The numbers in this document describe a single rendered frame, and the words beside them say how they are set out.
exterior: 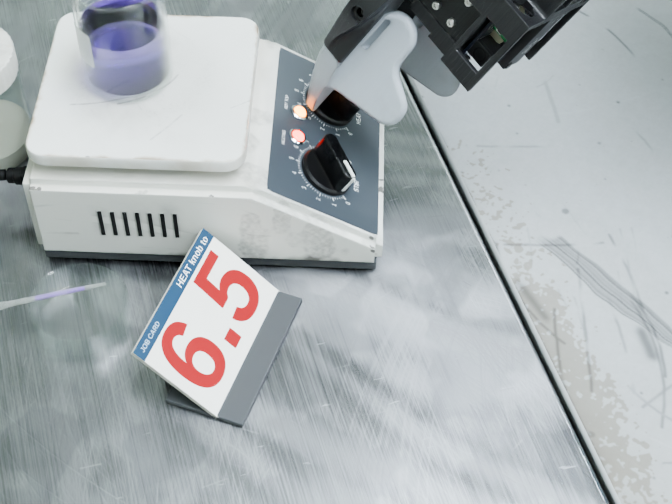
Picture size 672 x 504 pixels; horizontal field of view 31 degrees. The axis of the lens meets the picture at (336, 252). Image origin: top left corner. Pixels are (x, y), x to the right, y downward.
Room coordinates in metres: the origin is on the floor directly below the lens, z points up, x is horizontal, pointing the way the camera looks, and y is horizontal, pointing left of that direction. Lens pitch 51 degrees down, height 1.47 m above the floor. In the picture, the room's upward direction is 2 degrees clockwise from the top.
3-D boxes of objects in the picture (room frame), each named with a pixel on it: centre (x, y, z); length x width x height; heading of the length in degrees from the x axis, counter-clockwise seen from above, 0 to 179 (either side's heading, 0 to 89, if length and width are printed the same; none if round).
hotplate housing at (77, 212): (0.51, 0.08, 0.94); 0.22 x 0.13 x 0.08; 89
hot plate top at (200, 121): (0.51, 0.11, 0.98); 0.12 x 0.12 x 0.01; 89
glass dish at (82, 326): (0.40, 0.14, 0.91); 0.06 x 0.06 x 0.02
